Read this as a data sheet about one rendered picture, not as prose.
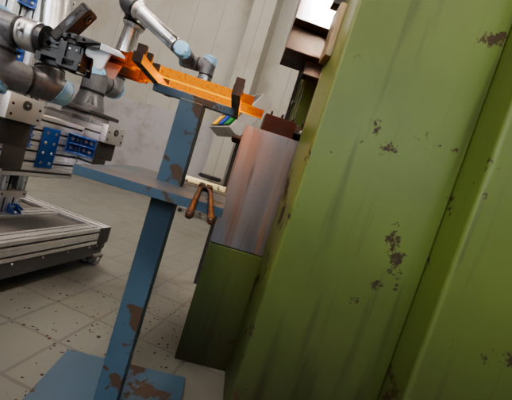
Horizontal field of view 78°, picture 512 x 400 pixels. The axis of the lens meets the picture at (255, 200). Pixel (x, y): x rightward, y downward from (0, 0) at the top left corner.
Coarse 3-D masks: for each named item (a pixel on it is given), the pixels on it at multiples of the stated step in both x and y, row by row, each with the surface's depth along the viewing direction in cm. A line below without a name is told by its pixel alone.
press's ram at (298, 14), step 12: (300, 0) 122; (312, 0) 120; (324, 0) 120; (300, 12) 120; (312, 12) 120; (324, 12) 120; (300, 24) 124; (312, 24) 121; (324, 24) 121; (288, 36) 137
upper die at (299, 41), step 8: (296, 32) 125; (304, 32) 126; (312, 32) 126; (288, 40) 126; (296, 40) 126; (304, 40) 126; (312, 40) 126; (320, 40) 126; (288, 48) 126; (296, 48) 126; (304, 48) 126; (312, 48) 126; (320, 48) 127; (288, 56) 134; (296, 56) 131; (304, 56) 129; (312, 56) 127; (320, 56) 127; (288, 64) 143; (296, 64) 140
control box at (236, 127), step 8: (256, 96) 181; (264, 96) 176; (256, 104) 175; (264, 104) 177; (240, 112) 178; (240, 120) 173; (248, 120) 175; (216, 128) 191; (224, 128) 179; (232, 128) 172; (240, 128) 174; (224, 136) 192
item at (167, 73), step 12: (108, 60) 79; (120, 60) 78; (132, 60) 77; (168, 72) 78; (180, 72) 79; (192, 84) 79; (204, 84) 79; (216, 84) 79; (228, 96) 80; (252, 96) 80
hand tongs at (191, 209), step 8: (200, 184) 92; (208, 184) 100; (200, 192) 72; (208, 192) 80; (192, 200) 54; (208, 200) 63; (192, 208) 45; (208, 208) 52; (192, 216) 42; (208, 216) 44
